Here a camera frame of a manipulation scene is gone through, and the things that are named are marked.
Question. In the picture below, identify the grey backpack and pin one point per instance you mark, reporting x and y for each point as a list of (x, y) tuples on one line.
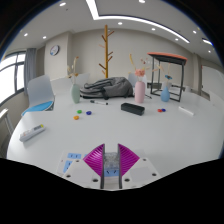
[(106, 87)]

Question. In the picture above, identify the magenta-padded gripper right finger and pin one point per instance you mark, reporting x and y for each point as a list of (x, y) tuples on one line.
[(129, 160)]

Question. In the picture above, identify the round ceiling lights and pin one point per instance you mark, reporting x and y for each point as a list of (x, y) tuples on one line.
[(62, 4)]

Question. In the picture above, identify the blue vase with dried flowers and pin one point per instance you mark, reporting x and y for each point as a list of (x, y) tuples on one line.
[(165, 95)]

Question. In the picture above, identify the orange round magnet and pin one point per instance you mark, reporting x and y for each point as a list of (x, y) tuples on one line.
[(76, 117)]

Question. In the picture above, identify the white radiator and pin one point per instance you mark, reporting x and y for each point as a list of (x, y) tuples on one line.
[(5, 130)]

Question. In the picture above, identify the long ceiling light strip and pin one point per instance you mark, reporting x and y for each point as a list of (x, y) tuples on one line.
[(133, 19)]

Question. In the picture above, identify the white wall board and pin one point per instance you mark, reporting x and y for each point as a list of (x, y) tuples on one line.
[(213, 81)]

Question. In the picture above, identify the black and white marker pen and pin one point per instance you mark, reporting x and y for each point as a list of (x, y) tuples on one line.
[(98, 102)]

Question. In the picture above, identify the round wall clock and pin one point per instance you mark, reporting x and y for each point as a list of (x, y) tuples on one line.
[(54, 50)]

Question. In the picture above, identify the green round magnet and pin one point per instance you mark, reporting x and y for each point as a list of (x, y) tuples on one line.
[(79, 111)]

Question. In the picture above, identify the white remote control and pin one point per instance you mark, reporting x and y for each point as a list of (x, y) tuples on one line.
[(31, 132)]

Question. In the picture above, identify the blue round magnet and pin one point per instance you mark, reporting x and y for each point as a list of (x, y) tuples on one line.
[(163, 109), (88, 113)]

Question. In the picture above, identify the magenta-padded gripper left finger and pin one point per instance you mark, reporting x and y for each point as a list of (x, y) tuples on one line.
[(93, 160)]

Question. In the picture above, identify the red round magnet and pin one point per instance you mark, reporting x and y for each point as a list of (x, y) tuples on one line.
[(159, 110)]

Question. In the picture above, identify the grey curtain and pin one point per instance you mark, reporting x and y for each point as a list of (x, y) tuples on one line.
[(30, 70)]

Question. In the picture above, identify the wooden tree-shaped coat rack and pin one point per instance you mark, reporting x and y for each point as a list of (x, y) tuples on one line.
[(106, 53)]

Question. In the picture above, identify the green vase with dried flowers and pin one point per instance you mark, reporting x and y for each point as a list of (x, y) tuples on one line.
[(75, 94)]

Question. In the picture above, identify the black rectangular box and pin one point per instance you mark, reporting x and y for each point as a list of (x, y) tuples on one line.
[(132, 109)]

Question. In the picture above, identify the small translucent white charger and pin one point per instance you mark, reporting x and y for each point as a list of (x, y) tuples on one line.
[(111, 160)]

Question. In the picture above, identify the window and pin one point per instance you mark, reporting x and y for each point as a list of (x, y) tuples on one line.
[(10, 76)]

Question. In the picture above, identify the black-framed orange-topped side table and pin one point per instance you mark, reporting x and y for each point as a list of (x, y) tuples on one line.
[(168, 56)]

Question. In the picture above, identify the white flat bar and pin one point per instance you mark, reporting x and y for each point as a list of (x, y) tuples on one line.
[(186, 111)]

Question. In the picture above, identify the white chair with blue cushion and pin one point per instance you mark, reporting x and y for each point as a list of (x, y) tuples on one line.
[(39, 90)]

